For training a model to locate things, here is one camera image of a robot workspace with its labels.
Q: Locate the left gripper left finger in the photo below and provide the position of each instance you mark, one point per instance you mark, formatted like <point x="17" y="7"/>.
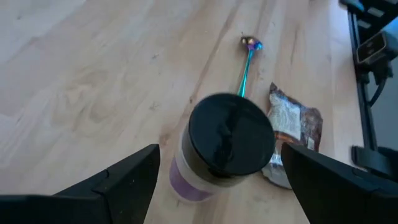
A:
<point x="124" y="193"/>

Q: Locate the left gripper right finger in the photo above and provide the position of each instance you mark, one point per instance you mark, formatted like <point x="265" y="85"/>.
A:
<point x="335" y="196"/>

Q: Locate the dark-capped purple spice jar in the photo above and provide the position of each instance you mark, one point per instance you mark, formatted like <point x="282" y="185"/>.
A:
<point x="230" y="133"/>

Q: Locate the rainbow iridescent metal spoon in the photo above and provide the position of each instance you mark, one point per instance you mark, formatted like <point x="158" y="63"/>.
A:
<point x="247" y="68"/>

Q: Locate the brown food packet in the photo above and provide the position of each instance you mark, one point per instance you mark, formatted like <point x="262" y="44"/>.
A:
<point x="289" y="118"/>

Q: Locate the black aluminium table frame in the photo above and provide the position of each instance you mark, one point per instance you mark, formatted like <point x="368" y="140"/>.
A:
<point x="377" y="161"/>

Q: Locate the grey table-level camera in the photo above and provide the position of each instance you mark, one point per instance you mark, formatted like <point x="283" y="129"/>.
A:
<point x="373" y="49"/>

